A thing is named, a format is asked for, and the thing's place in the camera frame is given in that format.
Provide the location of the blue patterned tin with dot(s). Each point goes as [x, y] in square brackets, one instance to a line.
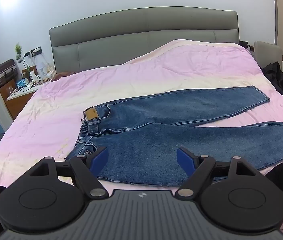
[22, 83]

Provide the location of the pink and cream bed blanket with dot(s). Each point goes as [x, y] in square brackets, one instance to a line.
[136, 75]

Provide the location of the black jacket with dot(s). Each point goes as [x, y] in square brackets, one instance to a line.
[280, 78]

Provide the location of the grey chair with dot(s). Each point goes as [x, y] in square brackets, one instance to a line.
[266, 52]

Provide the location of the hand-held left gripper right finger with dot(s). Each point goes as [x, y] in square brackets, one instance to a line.
[185, 160]

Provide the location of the blue denim pants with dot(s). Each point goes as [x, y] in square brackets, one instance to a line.
[181, 135]

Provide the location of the wooden nightstand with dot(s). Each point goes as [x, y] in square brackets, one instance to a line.
[19, 102]

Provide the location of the white table lamp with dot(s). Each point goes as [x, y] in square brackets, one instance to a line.
[41, 66]

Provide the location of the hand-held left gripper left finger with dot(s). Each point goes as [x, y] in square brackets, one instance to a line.
[98, 160]

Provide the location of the grey padded headboard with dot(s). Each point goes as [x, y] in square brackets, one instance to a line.
[141, 37]

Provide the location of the small green potted plant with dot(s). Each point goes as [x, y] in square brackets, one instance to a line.
[18, 51]

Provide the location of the white bottle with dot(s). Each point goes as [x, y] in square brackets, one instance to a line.
[32, 77]

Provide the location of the black wall power outlet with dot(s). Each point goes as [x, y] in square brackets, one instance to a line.
[33, 51]

